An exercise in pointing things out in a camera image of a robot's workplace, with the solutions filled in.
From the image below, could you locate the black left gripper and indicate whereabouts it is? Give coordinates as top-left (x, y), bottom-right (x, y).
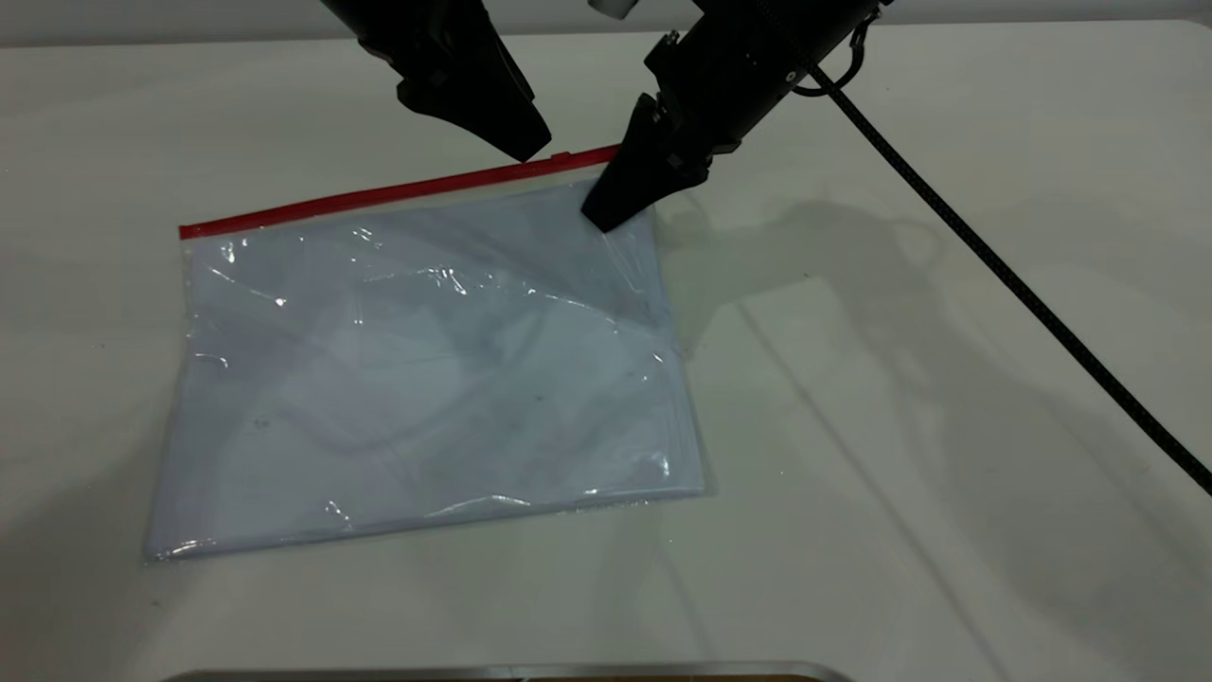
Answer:
top-left (320, 0), bottom-right (553, 163)

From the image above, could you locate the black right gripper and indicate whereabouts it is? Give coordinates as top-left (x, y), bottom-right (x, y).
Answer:
top-left (580, 0), bottom-right (883, 234)

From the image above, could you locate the clear plastic bag red zip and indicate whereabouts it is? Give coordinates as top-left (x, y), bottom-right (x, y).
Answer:
top-left (144, 144), bottom-right (706, 562)

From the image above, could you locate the black braided cable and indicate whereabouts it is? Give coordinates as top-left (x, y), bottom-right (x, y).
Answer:
top-left (793, 8), bottom-right (1212, 497)

